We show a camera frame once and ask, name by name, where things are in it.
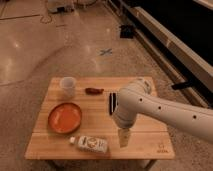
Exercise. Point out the black box on floor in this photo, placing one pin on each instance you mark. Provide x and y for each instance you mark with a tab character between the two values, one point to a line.
127	31

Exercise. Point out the clear plastic bottle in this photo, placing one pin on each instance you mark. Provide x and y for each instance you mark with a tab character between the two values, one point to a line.
88	143

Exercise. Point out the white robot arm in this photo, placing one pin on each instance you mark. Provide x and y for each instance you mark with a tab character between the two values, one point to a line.
135	98

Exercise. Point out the black striped block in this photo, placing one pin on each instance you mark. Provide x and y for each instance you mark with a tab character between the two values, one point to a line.
112	102

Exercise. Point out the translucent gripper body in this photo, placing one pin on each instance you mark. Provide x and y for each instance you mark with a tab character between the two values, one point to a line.
124	136

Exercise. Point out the black handle on bench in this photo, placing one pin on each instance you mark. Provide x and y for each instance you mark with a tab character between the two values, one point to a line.
182	85

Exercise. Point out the grey device on floor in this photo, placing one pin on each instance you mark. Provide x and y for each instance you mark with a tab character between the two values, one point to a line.
55	6

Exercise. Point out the white ceramic cup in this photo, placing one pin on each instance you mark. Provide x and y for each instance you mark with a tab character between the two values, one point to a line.
68	84

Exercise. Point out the red chili pepper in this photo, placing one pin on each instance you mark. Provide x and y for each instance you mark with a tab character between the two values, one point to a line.
94	91

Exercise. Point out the orange plate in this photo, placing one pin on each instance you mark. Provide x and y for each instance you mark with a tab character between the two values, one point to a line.
65	118

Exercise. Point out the wooden folding table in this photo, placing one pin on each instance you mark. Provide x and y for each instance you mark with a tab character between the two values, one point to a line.
149	138

